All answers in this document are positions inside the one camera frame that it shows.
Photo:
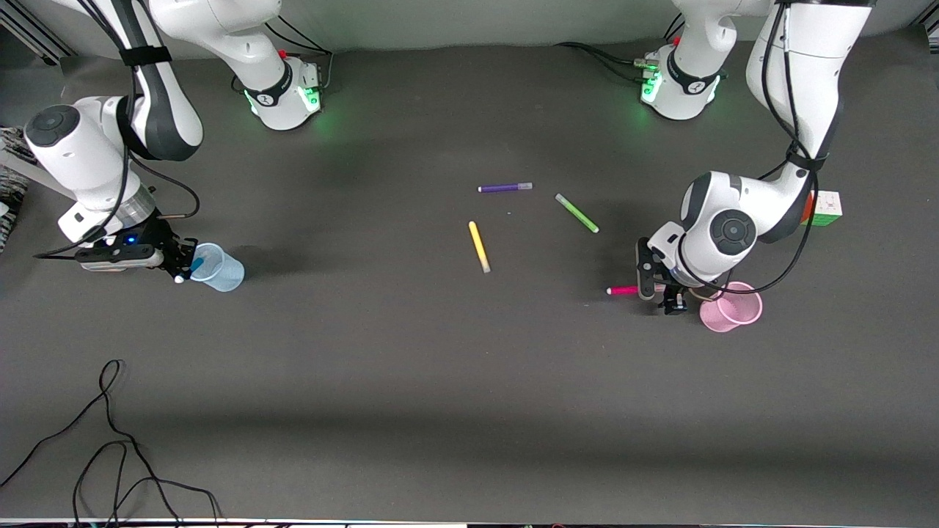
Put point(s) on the blue marker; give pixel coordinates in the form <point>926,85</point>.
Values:
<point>197,264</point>

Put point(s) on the translucent blue cup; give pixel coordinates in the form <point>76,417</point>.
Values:
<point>220,273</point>

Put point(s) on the dark textured bundle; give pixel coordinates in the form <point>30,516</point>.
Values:
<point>9,220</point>

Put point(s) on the yellow marker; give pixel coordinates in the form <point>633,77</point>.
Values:
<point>479,246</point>

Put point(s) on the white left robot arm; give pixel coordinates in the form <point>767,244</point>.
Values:
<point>807,59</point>

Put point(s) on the green marker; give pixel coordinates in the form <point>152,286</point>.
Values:
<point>576,213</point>

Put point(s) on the pink marker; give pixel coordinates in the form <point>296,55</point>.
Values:
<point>623,290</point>

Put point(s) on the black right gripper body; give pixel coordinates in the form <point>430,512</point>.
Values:
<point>164,238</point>

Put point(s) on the purple marker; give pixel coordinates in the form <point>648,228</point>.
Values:
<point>502,188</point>

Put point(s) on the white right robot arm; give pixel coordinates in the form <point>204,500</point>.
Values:
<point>81,161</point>

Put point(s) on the aluminium extrusion rail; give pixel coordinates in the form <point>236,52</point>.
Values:
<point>29,33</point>

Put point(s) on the Rubik's cube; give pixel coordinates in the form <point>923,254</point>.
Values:
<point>827,209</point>

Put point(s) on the pink mesh cup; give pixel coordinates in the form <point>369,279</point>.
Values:
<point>726,317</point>

